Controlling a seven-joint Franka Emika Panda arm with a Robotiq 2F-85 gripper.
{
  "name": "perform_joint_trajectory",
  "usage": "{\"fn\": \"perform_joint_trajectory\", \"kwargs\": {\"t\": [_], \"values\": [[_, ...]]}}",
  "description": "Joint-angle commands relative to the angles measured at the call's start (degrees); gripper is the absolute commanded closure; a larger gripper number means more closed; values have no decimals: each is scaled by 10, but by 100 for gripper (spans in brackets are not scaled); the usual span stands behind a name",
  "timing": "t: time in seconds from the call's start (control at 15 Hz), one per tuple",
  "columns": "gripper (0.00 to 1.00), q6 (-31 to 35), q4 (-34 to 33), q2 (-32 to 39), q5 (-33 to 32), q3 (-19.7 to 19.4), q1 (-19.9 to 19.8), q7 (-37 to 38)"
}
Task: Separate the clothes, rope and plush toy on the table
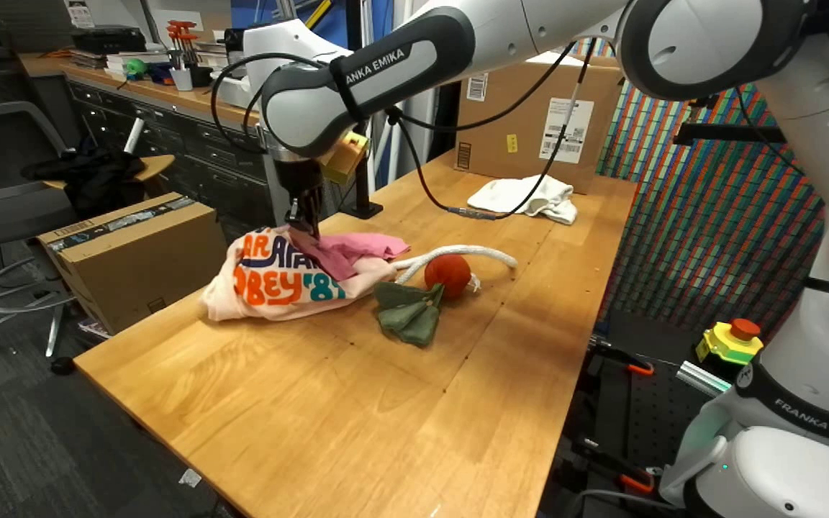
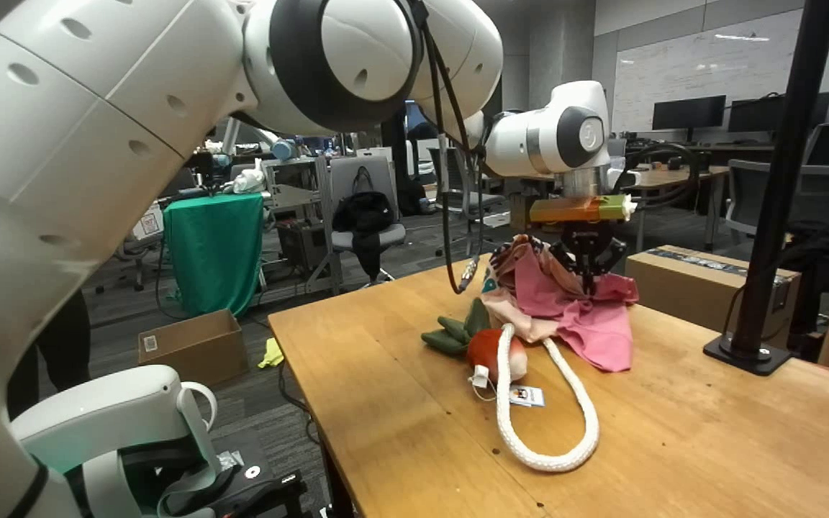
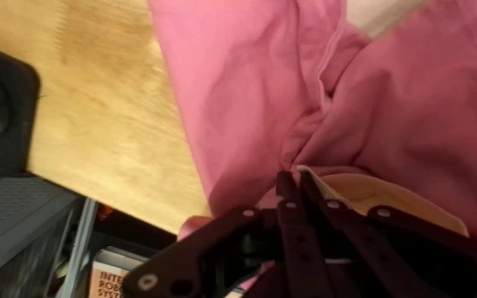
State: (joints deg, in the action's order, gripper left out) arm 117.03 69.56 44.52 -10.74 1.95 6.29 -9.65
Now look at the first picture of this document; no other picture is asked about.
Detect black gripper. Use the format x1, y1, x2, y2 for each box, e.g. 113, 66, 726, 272
274, 157, 329, 242

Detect pink shirt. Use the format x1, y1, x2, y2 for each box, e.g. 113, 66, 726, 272
289, 229, 411, 283

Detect peach shirt with orange print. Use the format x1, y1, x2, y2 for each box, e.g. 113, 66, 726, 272
199, 224, 410, 325

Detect white towel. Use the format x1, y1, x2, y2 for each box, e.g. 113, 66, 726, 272
463, 170, 582, 229

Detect red plush toy green leaves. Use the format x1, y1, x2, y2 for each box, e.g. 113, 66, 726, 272
372, 253, 484, 351

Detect black pole stand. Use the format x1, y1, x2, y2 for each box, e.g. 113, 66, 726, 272
352, 154, 385, 221

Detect workbench with dark drawers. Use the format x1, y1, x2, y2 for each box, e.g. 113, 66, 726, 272
17, 47, 356, 242

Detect white plastic bin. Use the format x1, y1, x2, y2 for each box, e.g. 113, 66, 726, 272
210, 69, 266, 114

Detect round wooden stool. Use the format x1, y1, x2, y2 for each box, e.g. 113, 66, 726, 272
43, 154, 179, 190

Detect cardboard box with black tape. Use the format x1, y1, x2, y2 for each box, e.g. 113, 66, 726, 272
35, 190, 235, 338

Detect small white cup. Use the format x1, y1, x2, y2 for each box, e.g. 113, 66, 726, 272
168, 63, 197, 96

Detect large cardboard box white label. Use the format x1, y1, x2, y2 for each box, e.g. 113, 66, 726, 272
456, 56, 627, 186

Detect black bag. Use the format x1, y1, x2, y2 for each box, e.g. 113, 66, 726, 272
20, 147, 149, 216

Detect small red object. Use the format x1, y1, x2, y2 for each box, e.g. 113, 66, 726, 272
163, 19, 199, 47

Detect flat black case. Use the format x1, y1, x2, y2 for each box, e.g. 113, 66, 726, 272
68, 27, 149, 59

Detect dark office chair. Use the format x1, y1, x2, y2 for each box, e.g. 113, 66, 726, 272
0, 99, 81, 253

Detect black equipment cart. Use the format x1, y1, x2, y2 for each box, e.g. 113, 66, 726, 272
566, 329, 713, 518

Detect yellow red emergency stop button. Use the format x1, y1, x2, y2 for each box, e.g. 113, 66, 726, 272
695, 314, 769, 370

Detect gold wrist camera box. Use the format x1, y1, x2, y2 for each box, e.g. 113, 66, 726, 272
322, 128, 372, 186

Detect white rope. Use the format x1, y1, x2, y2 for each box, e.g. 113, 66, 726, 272
389, 242, 522, 292

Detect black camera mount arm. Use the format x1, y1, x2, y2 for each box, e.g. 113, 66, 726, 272
672, 118, 792, 157

